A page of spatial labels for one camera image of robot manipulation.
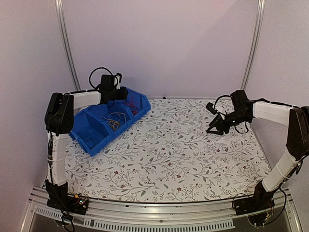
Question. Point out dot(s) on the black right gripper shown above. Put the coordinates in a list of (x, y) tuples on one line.
[(220, 120)]

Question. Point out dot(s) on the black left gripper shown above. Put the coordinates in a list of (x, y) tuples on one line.
[(123, 94)]

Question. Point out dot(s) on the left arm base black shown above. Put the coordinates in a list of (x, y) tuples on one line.
[(70, 201)]

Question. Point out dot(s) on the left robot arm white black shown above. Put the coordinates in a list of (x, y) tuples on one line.
[(59, 121)]

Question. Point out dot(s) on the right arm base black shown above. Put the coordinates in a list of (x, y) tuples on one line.
[(261, 204)]

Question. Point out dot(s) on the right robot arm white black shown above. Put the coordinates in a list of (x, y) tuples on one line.
[(294, 119)]

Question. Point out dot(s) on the blue three-compartment plastic bin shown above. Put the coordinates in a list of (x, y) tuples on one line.
[(98, 125)]

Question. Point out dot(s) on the floral patterned table mat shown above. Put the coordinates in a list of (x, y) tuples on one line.
[(168, 156)]

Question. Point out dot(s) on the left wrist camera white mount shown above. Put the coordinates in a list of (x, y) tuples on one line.
[(117, 80)]

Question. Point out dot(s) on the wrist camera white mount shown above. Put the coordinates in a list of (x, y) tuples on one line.
[(210, 107), (117, 80)]

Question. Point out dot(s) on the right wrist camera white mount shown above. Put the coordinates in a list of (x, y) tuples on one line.
[(210, 107)]

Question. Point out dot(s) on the left aluminium frame post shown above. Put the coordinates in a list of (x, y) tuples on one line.
[(66, 44)]

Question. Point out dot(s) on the aluminium frame post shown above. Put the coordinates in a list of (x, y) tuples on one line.
[(254, 44), (66, 44)]

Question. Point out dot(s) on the aluminium front rail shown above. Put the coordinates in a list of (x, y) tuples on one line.
[(112, 216)]

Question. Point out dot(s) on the right aluminium frame post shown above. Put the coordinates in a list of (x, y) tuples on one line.
[(254, 44)]

